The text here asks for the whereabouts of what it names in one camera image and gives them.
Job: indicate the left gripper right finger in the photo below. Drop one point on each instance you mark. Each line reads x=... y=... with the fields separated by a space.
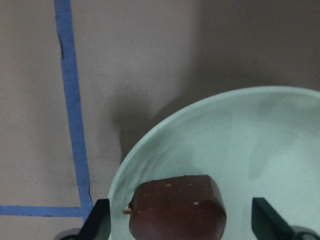
x=267 y=223

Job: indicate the light green plate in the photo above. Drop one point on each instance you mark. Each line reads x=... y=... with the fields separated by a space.
x=254 y=142

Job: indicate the dark red bun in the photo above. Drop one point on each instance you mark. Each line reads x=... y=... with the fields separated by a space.
x=187 y=207

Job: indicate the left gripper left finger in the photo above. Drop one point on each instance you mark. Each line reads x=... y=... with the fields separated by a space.
x=98 y=224

